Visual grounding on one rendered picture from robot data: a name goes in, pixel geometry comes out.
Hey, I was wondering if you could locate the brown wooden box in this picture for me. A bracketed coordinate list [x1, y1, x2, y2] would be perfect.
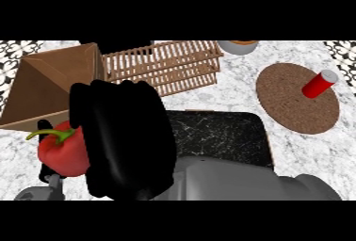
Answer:
[0, 41, 106, 134]

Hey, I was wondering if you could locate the round brown placemat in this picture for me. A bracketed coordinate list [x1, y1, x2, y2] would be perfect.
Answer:
[254, 62, 341, 136]

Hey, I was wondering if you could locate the red bell pepper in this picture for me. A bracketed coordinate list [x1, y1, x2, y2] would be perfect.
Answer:
[25, 120, 92, 178]

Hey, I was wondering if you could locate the red can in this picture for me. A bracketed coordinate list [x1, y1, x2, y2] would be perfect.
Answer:
[300, 69, 341, 100]

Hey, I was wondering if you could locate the wooden slatted tiered shelf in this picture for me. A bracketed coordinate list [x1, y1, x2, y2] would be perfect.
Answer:
[100, 40, 226, 97]

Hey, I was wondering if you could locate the black marble tray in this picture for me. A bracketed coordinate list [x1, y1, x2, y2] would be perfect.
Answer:
[165, 108, 275, 172]

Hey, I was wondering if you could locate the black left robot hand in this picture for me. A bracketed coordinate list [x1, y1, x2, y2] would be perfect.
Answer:
[35, 119, 65, 185]

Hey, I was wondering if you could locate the grey pot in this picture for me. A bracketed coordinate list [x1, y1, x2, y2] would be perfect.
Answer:
[217, 40, 260, 56]

